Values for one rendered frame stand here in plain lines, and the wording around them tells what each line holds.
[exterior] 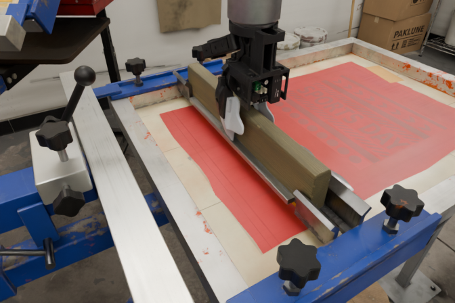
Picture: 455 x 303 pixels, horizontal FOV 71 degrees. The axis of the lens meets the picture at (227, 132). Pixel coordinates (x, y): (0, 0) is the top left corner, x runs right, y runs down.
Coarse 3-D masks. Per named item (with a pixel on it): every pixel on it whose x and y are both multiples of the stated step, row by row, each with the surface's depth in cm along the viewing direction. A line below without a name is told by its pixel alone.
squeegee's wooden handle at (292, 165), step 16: (192, 64) 69; (192, 80) 69; (208, 80) 63; (192, 96) 72; (208, 96) 64; (240, 112) 54; (256, 112) 53; (256, 128) 51; (272, 128) 50; (256, 144) 52; (272, 144) 48; (288, 144) 46; (272, 160) 49; (288, 160) 45; (304, 160) 43; (288, 176) 46; (304, 176) 43; (320, 176) 41; (304, 192) 44; (320, 192) 44
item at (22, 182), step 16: (0, 176) 44; (16, 176) 44; (32, 176) 44; (0, 192) 41; (16, 192) 41; (32, 192) 41; (96, 192) 46; (0, 208) 40; (16, 208) 41; (48, 208) 43; (0, 224) 41; (16, 224) 42
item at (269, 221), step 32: (416, 96) 79; (448, 128) 68; (224, 160) 60; (320, 160) 60; (384, 160) 60; (416, 160) 60; (224, 192) 53; (256, 192) 53; (256, 224) 48; (288, 224) 48
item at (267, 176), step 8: (192, 104) 70; (200, 104) 68; (200, 112) 67; (208, 112) 66; (208, 120) 65; (216, 120) 63; (216, 128) 62; (224, 136) 60; (232, 144) 57; (240, 144) 57; (240, 152) 55; (248, 152) 55; (248, 160) 54; (256, 160) 53; (256, 168) 52; (264, 168) 52; (264, 176) 50; (272, 176) 50; (272, 184) 49; (280, 184) 49; (280, 192) 48; (288, 192) 48; (288, 200) 46
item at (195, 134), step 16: (352, 64) 95; (288, 80) 86; (304, 80) 86; (320, 80) 86; (368, 80) 86; (384, 80) 86; (176, 112) 73; (192, 112) 73; (272, 112) 73; (176, 128) 68; (192, 128) 68; (208, 128) 68; (288, 128) 68; (192, 144) 64; (208, 144) 64; (224, 144) 64; (208, 160) 60
